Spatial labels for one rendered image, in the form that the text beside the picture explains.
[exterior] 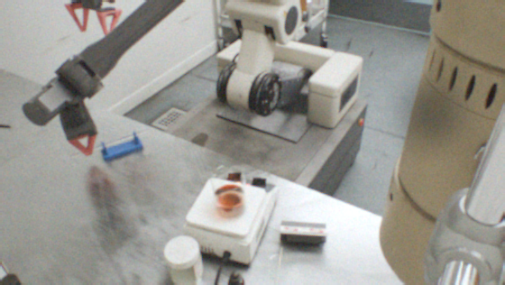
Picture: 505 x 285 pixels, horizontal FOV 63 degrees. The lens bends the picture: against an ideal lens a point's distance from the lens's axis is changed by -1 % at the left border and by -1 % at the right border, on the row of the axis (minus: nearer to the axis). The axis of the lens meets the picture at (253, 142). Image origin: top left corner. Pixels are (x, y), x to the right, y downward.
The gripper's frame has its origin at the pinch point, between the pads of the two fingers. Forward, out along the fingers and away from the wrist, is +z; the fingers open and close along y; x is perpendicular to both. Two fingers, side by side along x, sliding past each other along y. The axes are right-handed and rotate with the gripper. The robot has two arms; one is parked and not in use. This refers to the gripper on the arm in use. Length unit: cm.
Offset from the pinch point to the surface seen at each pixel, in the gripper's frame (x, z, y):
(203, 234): 12.9, -3.3, 40.4
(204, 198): 16.0, -5.5, 34.5
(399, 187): 16, -43, 76
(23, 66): -12, 24, -114
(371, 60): 201, 79, -109
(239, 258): 17.3, 1.0, 45.5
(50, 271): -13.9, 3.0, 28.5
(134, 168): 8.5, 3.1, 8.3
